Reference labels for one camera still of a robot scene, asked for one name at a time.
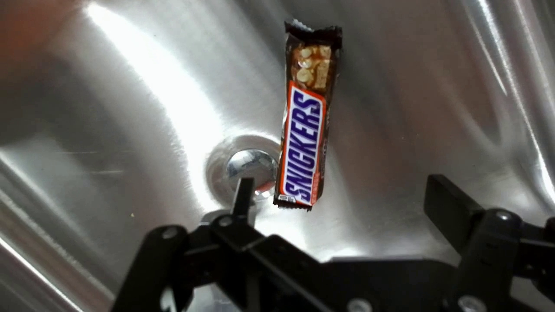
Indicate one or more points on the stainless steel sink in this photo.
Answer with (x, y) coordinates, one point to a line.
(126, 145)

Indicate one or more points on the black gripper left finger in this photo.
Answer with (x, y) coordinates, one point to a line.
(243, 200)

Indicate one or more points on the brown Snickers packet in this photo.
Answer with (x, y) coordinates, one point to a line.
(305, 128)

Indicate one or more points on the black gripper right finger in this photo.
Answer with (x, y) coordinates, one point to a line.
(453, 211)

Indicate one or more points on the metal sink drain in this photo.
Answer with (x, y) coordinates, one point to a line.
(243, 166)

